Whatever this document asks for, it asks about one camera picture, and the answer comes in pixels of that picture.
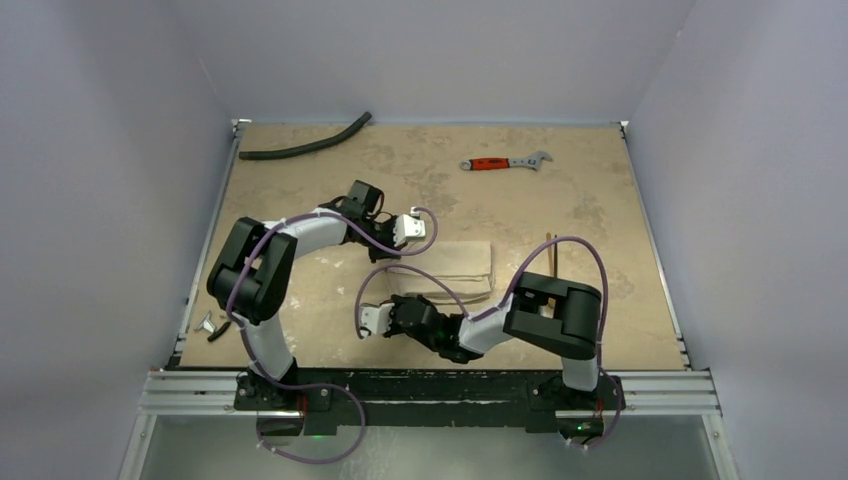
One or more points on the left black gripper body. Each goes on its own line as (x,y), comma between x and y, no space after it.
(383,233)

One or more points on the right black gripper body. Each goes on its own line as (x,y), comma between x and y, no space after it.
(403,312)

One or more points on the beige cloth napkin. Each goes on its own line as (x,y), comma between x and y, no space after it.
(464,267)

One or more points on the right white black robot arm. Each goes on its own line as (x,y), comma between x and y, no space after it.
(558,316)

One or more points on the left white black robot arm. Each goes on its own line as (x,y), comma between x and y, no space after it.
(250,277)

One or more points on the black foam tube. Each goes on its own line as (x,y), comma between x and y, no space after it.
(308,148)

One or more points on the gold spoon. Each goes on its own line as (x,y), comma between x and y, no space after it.
(549,255)

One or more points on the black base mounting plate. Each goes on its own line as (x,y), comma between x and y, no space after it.
(319,400)

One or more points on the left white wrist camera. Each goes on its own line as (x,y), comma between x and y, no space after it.
(409,227)

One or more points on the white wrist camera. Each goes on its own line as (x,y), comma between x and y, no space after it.
(374,320)
(409,227)

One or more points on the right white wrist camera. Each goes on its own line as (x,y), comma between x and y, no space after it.
(374,320)

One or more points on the red handled adjustable wrench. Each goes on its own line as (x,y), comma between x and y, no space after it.
(532,161)

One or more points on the black handled pliers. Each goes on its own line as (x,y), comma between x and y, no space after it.
(218,332)

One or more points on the left aluminium side rail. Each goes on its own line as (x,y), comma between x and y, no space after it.
(212,173)

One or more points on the aluminium side rail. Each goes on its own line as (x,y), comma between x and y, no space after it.
(652,198)
(212,173)

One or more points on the aluminium front rail frame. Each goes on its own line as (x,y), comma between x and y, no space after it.
(212,393)

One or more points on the right aluminium side rail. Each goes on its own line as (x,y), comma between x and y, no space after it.
(652,198)

